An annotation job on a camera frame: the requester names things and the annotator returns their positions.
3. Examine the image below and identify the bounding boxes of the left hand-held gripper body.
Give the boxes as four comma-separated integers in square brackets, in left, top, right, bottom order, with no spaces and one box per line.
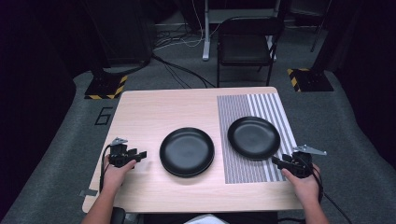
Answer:
[107,136,138,169]

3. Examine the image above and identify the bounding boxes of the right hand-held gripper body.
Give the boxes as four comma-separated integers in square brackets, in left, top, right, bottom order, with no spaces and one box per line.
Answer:
[280,144,328,179]

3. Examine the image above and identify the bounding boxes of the black round plate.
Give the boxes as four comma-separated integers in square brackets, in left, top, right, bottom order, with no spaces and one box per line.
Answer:
[162,161,215,179]
[227,116,281,161]
[159,127,216,176]

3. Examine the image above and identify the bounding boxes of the person's left hand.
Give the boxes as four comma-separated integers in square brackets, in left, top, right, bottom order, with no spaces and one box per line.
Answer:
[102,154,138,193]

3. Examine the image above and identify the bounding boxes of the person's right hand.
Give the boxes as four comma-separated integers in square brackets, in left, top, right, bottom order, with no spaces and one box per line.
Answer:
[281,163,322,205]

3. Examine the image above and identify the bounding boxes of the grey white striped placemat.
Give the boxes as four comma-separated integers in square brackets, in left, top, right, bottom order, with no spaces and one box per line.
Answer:
[216,92,297,185]

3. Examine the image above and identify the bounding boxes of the grey tape strip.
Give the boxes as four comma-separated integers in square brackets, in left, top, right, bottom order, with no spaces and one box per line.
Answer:
[78,188,99,198]

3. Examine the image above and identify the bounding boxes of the black seat armrest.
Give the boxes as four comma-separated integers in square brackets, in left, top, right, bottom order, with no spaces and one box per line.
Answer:
[110,206,127,224]

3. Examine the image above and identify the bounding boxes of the black stand base striped edge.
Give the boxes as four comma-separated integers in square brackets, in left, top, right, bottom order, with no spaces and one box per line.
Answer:
[84,72,129,101]
[286,67,335,93]

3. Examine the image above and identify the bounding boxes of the person's white clothing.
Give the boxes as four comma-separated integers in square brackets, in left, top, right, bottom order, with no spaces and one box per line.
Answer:
[183,213,230,224]

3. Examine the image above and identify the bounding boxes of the black folding chair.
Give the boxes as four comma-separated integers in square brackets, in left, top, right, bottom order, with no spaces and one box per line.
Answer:
[216,16,285,89]

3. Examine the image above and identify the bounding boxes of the large black cabinet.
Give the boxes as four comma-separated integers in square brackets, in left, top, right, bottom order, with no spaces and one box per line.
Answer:
[81,0,157,69]

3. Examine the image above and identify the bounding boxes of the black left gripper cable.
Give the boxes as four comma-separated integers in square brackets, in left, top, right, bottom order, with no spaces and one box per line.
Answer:
[98,143,114,194]

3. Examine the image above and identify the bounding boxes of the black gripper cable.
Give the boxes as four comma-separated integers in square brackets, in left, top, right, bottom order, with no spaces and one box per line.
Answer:
[98,143,114,194]
[309,166,353,224]

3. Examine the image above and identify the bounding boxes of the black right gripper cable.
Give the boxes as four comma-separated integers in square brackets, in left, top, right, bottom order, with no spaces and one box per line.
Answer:
[309,166,353,224]

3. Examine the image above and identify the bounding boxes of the thick black floor cable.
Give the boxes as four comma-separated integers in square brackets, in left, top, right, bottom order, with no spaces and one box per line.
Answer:
[151,53,217,90]

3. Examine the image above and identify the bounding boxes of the white floor cables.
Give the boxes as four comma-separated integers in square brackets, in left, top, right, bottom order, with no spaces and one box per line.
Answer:
[153,0,220,51]

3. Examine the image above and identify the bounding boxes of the white metal desk frame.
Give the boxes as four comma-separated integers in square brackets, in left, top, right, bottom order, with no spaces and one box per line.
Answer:
[202,0,282,62]

